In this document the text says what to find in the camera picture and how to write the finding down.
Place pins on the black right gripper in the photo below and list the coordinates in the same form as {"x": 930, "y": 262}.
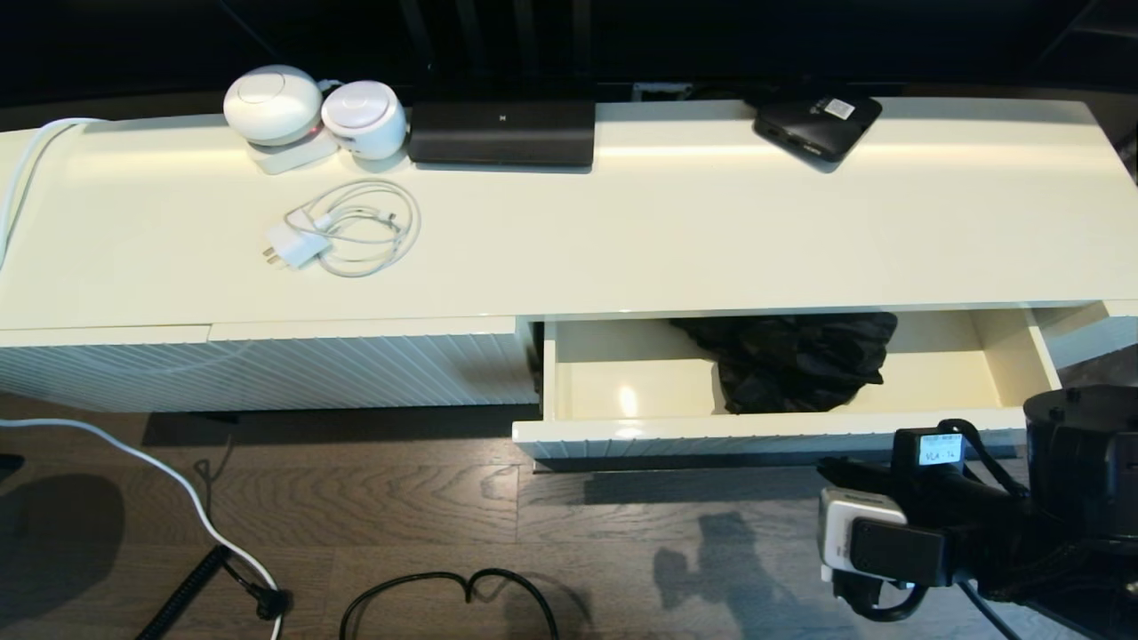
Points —
{"x": 978, "y": 524}

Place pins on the black folding umbrella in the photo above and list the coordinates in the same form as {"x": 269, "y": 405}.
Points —
{"x": 791, "y": 364}

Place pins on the white fluted drawer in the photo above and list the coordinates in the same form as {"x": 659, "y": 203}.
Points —
{"x": 622, "y": 391}

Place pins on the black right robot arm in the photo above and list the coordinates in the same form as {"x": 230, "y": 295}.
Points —
{"x": 1085, "y": 444}

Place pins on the white ribbed tv cabinet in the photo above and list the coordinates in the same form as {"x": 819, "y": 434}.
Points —
{"x": 533, "y": 249}

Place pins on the white VLA label tag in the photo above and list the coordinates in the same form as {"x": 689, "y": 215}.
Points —
{"x": 941, "y": 449}

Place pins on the black set-top box with label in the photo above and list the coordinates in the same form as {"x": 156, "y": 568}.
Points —
{"x": 813, "y": 129}

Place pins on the black rectangular router box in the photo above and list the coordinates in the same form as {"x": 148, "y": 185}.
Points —
{"x": 502, "y": 135}

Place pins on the black angled power plug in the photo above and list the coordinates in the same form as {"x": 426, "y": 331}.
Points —
{"x": 271, "y": 604}

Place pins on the white plug charger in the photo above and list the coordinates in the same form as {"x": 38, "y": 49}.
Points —
{"x": 296, "y": 246}

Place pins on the small white round speaker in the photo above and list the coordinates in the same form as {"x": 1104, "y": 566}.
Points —
{"x": 364, "y": 118}

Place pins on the flat white base box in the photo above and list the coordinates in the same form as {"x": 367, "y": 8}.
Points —
{"x": 289, "y": 160}

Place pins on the large white round speaker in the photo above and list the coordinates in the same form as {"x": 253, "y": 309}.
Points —
{"x": 269, "y": 105}

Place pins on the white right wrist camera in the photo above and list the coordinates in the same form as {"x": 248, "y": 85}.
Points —
{"x": 836, "y": 533}

